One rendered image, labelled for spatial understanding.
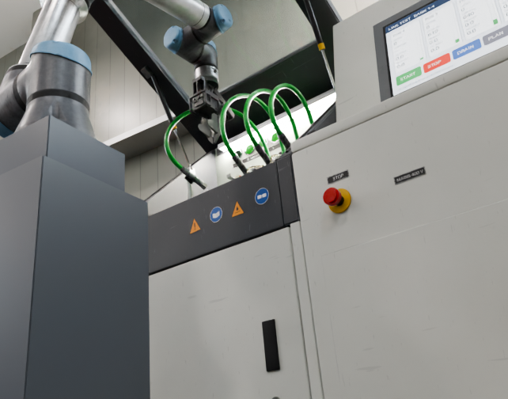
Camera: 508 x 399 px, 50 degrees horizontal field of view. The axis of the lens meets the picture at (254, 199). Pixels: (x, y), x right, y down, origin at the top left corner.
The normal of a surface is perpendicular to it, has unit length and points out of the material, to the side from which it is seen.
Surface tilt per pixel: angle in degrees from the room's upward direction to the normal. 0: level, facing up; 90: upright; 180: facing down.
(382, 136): 90
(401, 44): 76
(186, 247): 90
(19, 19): 180
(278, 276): 90
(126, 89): 90
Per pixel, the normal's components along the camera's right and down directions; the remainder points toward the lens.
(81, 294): 0.85, -0.29
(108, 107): -0.52, -0.31
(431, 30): -0.62, -0.48
